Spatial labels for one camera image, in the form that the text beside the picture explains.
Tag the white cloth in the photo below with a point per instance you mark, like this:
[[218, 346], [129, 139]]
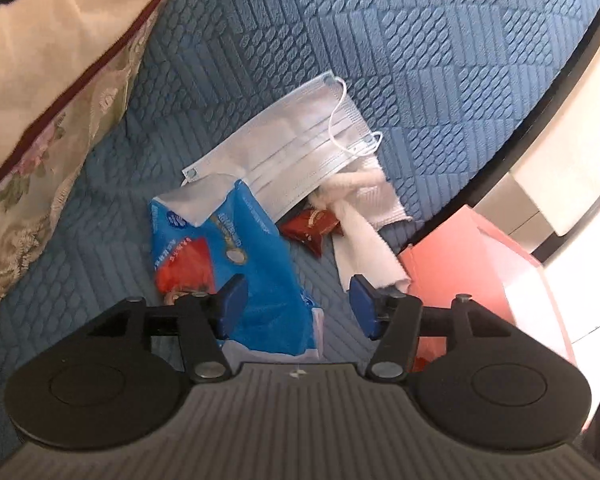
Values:
[[365, 250]]

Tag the blue snack packet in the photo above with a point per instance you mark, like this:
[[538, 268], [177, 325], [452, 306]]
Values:
[[250, 260]]

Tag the blue quilted mat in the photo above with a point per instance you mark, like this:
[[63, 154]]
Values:
[[430, 60]]

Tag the red snack packet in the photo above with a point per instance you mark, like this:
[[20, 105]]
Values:
[[310, 227]]

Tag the pink cardboard box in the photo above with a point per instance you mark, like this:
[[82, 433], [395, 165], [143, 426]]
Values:
[[460, 260]]

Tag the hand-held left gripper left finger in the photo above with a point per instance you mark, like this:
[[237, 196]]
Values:
[[232, 305]]

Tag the white face mask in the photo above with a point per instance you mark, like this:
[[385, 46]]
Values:
[[290, 155]]

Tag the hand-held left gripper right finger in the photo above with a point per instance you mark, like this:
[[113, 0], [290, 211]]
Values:
[[365, 305]]

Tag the floral cream bedding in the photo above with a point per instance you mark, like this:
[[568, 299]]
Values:
[[40, 110]]

